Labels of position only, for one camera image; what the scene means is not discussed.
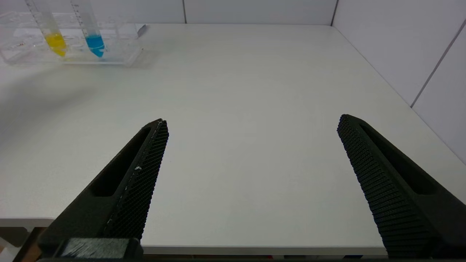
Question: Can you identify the clear plastic test tube rack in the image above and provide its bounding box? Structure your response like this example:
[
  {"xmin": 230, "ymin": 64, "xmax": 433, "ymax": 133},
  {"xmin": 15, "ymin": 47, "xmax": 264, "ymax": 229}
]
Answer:
[{"xmin": 0, "ymin": 10, "xmax": 143, "ymax": 67}]

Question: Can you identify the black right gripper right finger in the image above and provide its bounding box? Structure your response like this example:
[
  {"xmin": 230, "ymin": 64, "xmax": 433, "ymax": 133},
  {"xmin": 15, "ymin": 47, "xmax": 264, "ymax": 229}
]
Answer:
[{"xmin": 337, "ymin": 114, "xmax": 466, "ymax": 258}]

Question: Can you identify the test tube with yellow pigment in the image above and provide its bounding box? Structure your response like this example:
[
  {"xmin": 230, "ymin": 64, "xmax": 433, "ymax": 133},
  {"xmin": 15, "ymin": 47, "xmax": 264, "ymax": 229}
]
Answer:
[{"xmin": 25, "ymin": 0, "xmax": 68, "ymax": 57}]

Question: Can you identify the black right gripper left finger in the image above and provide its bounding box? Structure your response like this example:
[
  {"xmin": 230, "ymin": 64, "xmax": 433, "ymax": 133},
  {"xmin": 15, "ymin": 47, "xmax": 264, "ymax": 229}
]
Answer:
[{"xmin": 36, "ymin": 118, "xmax": 170, "ymax": 258}]

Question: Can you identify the test tube with blue pigment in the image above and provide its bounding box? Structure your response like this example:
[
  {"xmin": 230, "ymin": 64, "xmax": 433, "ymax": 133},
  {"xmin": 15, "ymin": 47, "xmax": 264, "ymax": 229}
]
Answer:
[{"xmin": 70, "ymin": 0, "xmax": 106, "ymax": 58}]

